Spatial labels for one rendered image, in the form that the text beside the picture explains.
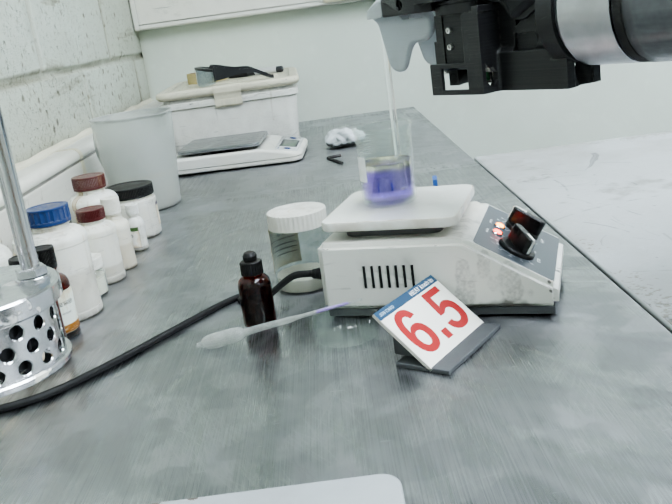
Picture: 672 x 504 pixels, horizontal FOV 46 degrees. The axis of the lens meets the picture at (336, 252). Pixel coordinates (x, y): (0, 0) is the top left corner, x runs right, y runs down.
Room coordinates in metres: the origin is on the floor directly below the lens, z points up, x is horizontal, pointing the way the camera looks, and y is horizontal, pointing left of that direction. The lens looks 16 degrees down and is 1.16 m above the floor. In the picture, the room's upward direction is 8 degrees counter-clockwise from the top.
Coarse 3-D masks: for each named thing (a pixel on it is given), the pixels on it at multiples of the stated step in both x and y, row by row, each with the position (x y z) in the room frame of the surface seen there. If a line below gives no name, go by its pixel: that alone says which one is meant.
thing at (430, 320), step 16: (432, 288) 0.61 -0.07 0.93; (416, 304) 0.59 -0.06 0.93; (432, 304) 0.59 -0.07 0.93; (448, 304) 0.60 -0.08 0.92; (384, 320) 0.55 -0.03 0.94; (400, 320) 0.56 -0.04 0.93; (416, 320) 0.57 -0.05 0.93; (432, 320) 0.58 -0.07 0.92; (448, 320) 0.58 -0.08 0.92; (464, 320) 0.59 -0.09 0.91; (416, 336) 0.55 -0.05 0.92; (432, 336) 0.56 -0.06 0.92; (448, 336) 0.57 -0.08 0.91; (432, 352) 0.54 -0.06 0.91
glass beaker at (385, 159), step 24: (360, 120) 0.73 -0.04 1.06; (408, 120) 0.72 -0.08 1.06; (360, 144) 0.70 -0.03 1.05; (384, 144) 0.69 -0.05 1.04; (408, 144) 0.70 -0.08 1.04; (360, 168) 0.70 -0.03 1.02; (384, 168) 0.69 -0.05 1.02; (408, 168) 0.69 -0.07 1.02; (384, 192) 0.69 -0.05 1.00; (408, 192) 0.69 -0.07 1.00
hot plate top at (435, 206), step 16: (432, 192) 0.73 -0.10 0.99; (448, 192) 0.72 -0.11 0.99; (464, 192) 0.71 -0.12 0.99; (336, 208) 0.71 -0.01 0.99; (352, 208) 0.70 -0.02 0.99; (368, 208) 0.70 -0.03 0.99; (384, 208) 0.69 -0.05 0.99; (400, 208) 0.68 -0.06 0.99; (416, 208) 0.67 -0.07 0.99; (432, 208) 0.67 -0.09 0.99; (448, 208) 0.66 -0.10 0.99; (464, 208) 0.67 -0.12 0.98; (336, 224) 0.66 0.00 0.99; (352, 224) 0.66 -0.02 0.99; (368, 224) 0.65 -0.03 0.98; (384, 224) 0.65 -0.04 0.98; (400, 224) 0.64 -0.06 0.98; (416, 224) 0.64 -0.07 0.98; (432, 224) 0.63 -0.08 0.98; (448, 224) 0.63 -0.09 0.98
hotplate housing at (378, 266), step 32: (320, 256) 0.67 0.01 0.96; (352, 256) 0.65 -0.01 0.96; (384, 256) 0.64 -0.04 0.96; (416, 256) 0.63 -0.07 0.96; (448, 256) 0.62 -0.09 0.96; (480, 256) 0.62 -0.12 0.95; (352, 288) 0.65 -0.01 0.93; (384, 288) 0.64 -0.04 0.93; (448, 288) 0.63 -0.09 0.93; (480, 288) 0.62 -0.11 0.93; (512, 288) 0.61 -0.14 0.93; (544, 288) 0.60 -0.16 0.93
